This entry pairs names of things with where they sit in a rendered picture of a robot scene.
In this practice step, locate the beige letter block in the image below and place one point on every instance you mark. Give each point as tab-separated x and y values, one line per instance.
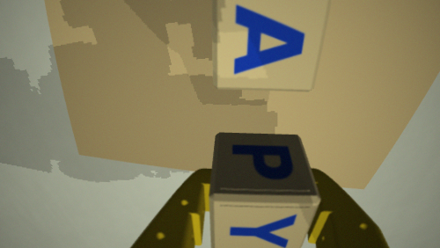
262	191
267	45

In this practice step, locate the tan mat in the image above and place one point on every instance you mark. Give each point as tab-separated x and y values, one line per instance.
137	80

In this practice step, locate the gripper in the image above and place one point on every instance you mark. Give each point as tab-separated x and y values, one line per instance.
339	221

